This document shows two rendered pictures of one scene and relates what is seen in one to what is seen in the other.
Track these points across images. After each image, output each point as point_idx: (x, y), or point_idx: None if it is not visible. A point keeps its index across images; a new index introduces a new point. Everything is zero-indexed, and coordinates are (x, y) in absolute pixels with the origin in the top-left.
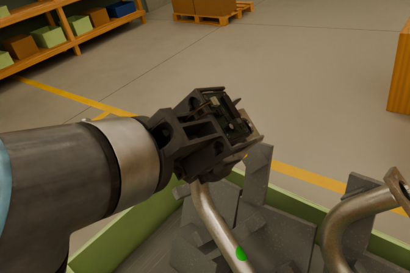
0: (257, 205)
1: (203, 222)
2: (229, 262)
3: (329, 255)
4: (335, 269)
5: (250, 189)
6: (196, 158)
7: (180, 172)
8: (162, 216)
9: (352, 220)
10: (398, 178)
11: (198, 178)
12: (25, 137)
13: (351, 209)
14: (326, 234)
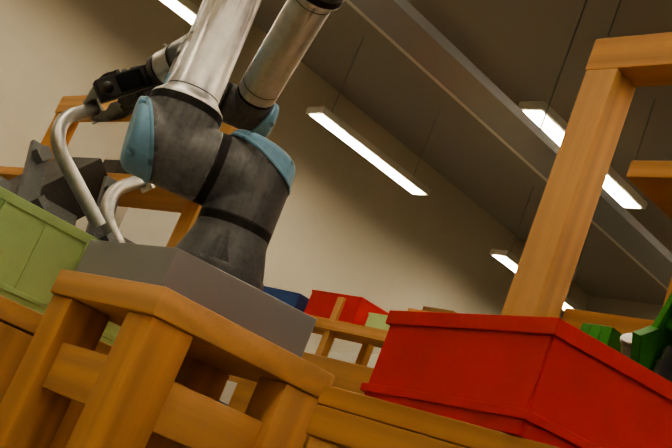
0: (36, 193)
1: (67, 160)
2: (85, 190)
3: (112, 213)
4: (114, 222)
5: (31, 179)
6: (149, 91)
7: (140, 94)
8: None
9: (124, 191)
10: None
11: (132, 106)
12: None
13: (126, 183)
14: (111, 199)
